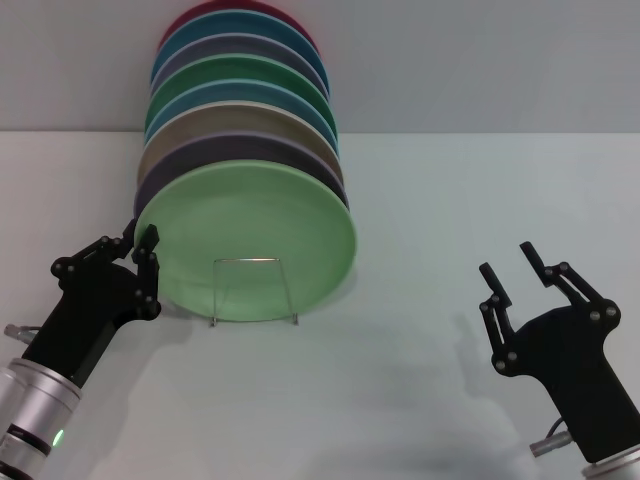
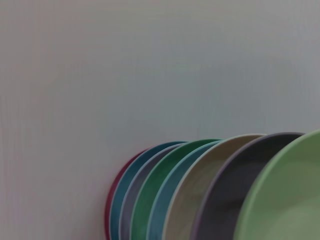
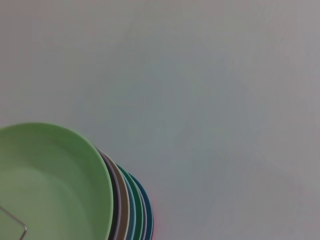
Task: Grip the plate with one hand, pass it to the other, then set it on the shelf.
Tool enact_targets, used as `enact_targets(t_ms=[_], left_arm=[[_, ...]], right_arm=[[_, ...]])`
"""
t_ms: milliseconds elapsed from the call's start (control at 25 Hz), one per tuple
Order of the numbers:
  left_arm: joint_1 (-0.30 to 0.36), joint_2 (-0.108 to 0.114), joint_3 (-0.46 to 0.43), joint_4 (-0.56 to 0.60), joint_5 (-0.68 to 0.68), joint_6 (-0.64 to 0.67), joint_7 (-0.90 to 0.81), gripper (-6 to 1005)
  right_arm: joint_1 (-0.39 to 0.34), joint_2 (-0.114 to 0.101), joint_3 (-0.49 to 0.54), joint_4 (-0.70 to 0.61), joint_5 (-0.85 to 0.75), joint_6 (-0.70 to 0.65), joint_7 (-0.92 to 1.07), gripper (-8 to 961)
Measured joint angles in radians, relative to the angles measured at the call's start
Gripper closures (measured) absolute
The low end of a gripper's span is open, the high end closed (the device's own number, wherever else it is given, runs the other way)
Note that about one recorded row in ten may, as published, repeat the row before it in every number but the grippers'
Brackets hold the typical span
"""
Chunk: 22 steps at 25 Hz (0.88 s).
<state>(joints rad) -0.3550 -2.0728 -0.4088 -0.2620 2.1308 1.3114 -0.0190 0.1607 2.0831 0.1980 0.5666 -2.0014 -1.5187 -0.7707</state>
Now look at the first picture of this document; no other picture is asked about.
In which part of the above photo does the dark green plate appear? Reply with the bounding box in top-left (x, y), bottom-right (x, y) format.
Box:
top-left (144, 53), bottom-right (335, 134)

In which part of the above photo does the right gripper cable with plug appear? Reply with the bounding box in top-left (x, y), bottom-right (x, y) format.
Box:
top-left (529, 417), bottom-right (577, 457)

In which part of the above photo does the light green plate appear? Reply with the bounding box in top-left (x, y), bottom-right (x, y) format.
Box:
top-left (134, 159), bottom-right (359, 322)

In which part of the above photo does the metal wire plate rack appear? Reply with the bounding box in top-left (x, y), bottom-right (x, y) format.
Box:
top-left (208, 257), bottom-right (300, 329)

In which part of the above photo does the crimson red plate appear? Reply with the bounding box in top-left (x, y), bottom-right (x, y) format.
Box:
top-left (158, 0), bottom-right (321, 56)

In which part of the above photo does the grey lavender plate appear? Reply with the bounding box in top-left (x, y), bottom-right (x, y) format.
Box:
top-left (149, 33), bottom-right (329, 96)

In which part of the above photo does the gripper cable with plug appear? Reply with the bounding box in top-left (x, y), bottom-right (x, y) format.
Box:
top-left (2, 323), bottom-right (42, 345)
top-left (529, 417), bottom-right (577, 457)

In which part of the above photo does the teal blue plate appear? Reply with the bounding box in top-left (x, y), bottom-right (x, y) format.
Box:
top-left (150, 9), bottom-right (331, 99)

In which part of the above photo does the left gripper cable with plug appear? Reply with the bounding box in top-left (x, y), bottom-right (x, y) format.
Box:
top-left (2, 323), bottom-right (42, 345)

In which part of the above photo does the lilac purple plate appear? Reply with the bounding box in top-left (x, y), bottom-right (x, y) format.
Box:
top-left (132, 130), bottom-right (350, 224)

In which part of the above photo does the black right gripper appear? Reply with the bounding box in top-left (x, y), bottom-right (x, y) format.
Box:
top-left (478, 242), bottom-right (640, 464)

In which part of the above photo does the light blue plate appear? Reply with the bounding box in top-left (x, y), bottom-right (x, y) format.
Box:
top-left (143, 79), bottom-right (340, 156)

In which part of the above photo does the beige plate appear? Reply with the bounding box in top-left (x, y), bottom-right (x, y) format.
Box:
top-left (135, 100), bottom-right (345, 191)

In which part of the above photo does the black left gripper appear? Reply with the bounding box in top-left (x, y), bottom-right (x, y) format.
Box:
top-left (22, 218), bottom-right (162, 386)

